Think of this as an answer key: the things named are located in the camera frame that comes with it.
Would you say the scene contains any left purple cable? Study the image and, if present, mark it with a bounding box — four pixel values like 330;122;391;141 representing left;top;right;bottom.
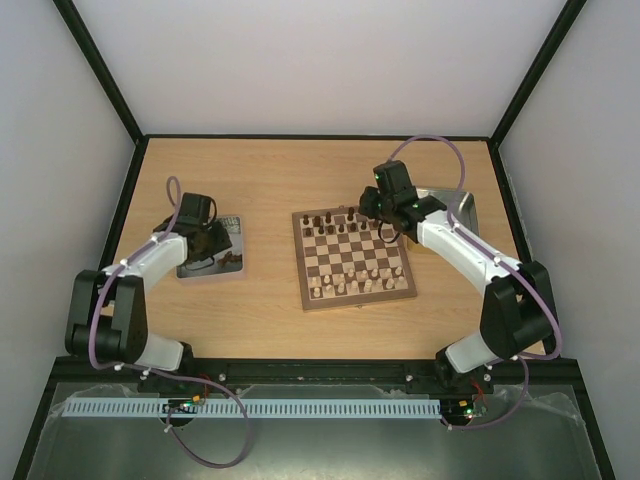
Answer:
87;175;251;469

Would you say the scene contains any purple cable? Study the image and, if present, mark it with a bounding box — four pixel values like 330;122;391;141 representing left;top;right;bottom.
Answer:
87;175;251;469
387;134;564;431

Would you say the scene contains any metal tin tray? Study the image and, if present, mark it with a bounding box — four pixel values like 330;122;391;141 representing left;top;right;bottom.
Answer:
408;188;479;236
176;215;246;284

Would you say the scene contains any light blue cable duct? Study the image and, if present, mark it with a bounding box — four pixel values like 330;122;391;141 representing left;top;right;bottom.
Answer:
62;397;441;419

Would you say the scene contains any left metal tin tray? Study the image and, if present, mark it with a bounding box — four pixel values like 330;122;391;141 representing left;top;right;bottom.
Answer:
176;215;246;284

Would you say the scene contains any black frame base rail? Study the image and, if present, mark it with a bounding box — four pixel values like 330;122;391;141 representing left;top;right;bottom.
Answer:
54;354;581;396

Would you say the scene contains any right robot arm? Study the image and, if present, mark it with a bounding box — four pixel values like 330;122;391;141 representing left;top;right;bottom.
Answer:
359;160;560;392

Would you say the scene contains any wooden chess board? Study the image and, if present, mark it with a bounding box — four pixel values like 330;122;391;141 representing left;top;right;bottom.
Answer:
292;206;417;312

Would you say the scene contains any right metal tin tray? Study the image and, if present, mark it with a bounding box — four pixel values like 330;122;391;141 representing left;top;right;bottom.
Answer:
408;188;479;236

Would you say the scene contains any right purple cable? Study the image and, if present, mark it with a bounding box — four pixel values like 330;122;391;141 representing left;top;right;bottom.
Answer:
387;134;564;431

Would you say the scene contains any dark chess piece in tray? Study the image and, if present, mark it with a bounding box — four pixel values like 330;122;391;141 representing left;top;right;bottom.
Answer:
217;251;243;267

